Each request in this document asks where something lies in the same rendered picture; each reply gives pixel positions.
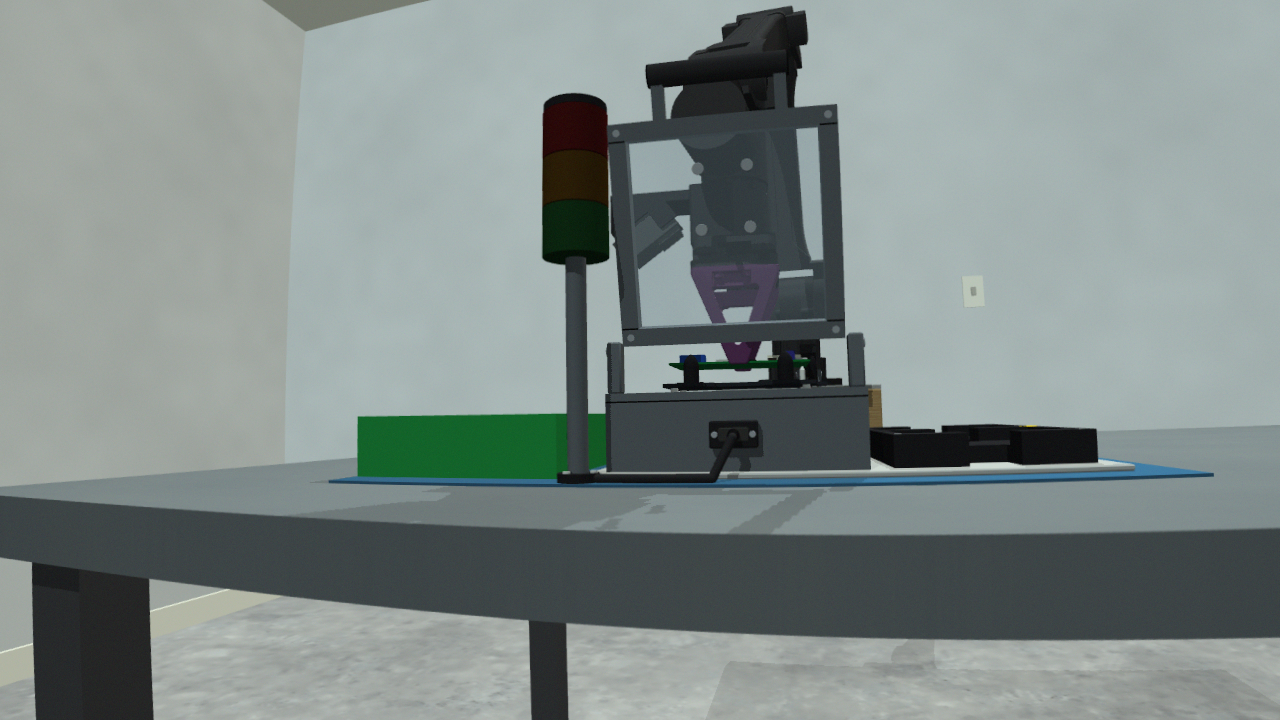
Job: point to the green circuit board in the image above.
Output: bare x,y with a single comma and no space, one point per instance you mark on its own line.
752,364

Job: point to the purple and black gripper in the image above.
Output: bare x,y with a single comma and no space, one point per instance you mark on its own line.
740,354

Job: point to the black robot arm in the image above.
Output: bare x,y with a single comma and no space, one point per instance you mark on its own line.
765,31

